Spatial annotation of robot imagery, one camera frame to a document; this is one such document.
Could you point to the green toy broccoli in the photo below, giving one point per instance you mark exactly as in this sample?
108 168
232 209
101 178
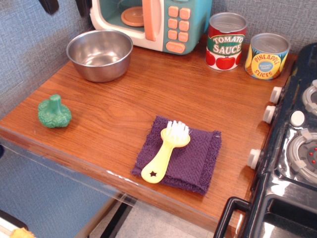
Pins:
53 114

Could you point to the white stove knob bottom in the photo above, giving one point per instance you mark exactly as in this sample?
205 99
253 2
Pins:
253 158

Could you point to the white stove knob top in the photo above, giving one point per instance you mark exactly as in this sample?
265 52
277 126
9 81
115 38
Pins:
275 95

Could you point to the tomato sauce can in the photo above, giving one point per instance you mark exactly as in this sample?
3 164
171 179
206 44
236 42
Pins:
225 41

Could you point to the teal toy microwave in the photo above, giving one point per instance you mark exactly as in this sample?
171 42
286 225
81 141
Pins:
171 26

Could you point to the purple folded cloth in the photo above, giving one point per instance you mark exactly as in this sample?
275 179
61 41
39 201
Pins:
190 167

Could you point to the white stove knob middle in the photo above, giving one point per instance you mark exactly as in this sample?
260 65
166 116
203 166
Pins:
268 114

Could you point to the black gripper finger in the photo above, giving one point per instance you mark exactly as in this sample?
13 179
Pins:
50 6
84 7

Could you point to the white stove knob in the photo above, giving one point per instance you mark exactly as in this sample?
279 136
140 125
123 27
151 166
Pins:
275 95
253 158
268 114

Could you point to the yellow dish brush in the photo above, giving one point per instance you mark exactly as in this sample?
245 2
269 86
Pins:
175 135

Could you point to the orange fuzzy object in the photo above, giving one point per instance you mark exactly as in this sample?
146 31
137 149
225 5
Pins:
21 233

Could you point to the silver metal pot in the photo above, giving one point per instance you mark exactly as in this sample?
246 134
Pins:
100 55

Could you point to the black toy stove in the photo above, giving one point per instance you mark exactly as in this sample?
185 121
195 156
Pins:
283 200

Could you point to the pineapple slices can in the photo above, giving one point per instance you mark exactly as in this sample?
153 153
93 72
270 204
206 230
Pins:
267 55

